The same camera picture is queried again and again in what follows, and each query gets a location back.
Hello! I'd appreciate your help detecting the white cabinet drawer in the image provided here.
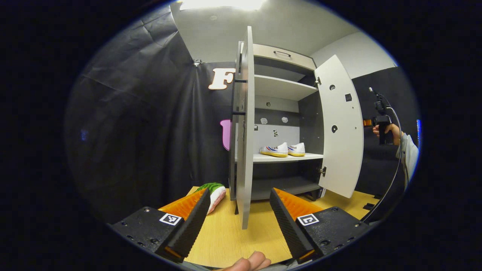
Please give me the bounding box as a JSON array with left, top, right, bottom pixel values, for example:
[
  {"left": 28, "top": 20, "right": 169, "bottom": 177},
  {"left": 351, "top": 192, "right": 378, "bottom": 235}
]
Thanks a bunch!
[{"left": 253, "top": 43, "right": 316, "bottom": 71}]

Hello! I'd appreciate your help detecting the white shoe cabinet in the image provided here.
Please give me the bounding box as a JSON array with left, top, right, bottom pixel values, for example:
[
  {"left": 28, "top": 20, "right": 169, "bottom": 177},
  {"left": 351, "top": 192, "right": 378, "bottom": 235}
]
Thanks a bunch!
[{"left": 230, "top": 41, "right": 326, "bottom": 215}]

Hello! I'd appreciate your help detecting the black backdrop cloth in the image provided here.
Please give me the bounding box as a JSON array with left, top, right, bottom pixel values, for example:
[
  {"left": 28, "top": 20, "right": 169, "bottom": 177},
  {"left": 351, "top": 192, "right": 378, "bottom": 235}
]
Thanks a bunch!
[{"left": 64, "top": 6, "right": 420, "bottom": 224}]

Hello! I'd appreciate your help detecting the watermelon slice toy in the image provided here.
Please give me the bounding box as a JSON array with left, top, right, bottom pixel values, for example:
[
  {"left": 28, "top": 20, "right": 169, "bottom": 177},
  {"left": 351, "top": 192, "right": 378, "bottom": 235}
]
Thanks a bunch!
[{"left": 195, "top": 182, "right": 227, "bottom": 215}]

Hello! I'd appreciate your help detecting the white cabinet door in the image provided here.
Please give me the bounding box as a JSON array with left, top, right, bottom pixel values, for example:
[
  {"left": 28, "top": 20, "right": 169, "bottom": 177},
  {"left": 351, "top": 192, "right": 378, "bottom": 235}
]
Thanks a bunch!
[
  {"left": 234, "top": 26, "right": 255, "bottom": 230},
  {"left": 314, "top": 55, "right": 364, "bottom": 199}
]

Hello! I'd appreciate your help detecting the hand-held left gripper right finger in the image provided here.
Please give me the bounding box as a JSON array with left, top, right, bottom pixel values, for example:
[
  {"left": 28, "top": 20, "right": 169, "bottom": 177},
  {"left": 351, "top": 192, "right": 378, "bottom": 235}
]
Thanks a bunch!
[{"left": 269, "top": 187, "right": 372, "bottom": 265}]

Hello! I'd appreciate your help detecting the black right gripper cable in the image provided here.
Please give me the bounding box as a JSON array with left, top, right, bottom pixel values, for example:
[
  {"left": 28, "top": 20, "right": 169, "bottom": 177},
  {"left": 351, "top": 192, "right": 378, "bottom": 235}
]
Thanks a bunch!
[{"left": 361, "top": 105, "right": 404, "bottom": 223}]

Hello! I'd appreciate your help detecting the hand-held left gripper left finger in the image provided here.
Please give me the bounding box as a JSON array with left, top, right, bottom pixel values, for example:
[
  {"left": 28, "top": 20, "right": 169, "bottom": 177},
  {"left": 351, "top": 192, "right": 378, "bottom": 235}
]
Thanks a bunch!
[{"left": 108, "top": 188, "right": 211, "bottom": 263}]

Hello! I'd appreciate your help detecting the white shoe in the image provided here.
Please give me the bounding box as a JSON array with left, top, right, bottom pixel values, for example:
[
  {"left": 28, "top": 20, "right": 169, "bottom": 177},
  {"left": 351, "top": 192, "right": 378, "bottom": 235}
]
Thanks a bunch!
[
  {"left": 259, "top": 142, "right": 289, "bottom": 158},
  {"left": 288, "top": 142, "right": 306, "bottom": 157}
]

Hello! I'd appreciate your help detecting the ceiling light panel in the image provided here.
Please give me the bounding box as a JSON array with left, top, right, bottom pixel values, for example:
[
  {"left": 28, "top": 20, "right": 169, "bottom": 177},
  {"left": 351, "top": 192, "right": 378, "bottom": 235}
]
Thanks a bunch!
[{"left": 178, "top": 0, "right": 266, "bottom": 11}]

